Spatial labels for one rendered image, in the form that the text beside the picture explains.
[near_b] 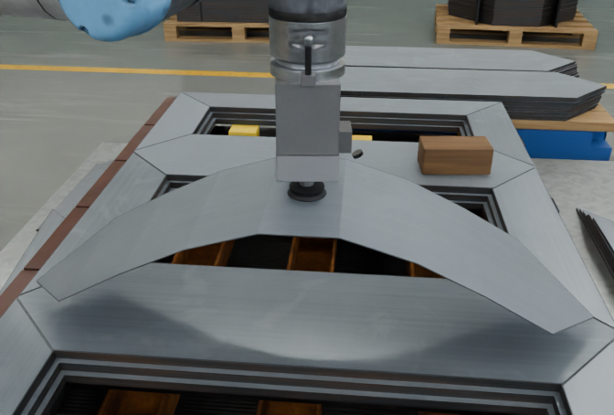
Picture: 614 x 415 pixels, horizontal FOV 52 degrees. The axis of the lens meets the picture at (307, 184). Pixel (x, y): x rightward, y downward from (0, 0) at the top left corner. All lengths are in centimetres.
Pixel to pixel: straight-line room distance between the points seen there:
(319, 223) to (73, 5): 30
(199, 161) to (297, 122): 58
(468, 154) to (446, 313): 39
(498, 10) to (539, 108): 376
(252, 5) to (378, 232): 461
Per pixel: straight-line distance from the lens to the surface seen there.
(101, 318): 83
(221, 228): 66
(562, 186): 139
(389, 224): 68
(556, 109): 160
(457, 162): 113
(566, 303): 80
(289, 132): 62
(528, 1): 533
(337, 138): 63
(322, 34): 60
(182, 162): 118
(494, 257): 76
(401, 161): 117
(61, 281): 80
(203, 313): 80
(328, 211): 66
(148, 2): 51
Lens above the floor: 135
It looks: 28 degrees down
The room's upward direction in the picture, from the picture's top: straight up
